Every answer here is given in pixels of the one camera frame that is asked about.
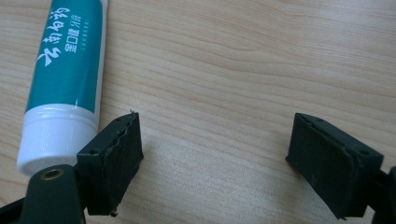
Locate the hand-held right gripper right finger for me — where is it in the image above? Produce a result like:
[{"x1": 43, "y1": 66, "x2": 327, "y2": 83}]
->
[{"x1": 285, "y1": 112, "x2": 385, "y2": 220}]

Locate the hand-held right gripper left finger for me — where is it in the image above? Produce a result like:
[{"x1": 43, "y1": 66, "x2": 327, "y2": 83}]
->
[{"x1": 76, "y1": 111, "x2": 145, "y2": 217}]

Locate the teal toothpaste tube white cap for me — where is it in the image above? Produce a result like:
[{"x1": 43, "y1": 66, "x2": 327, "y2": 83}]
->
[{"x1": 16, "y1": 0, "x2": 109, "y2": 176}]

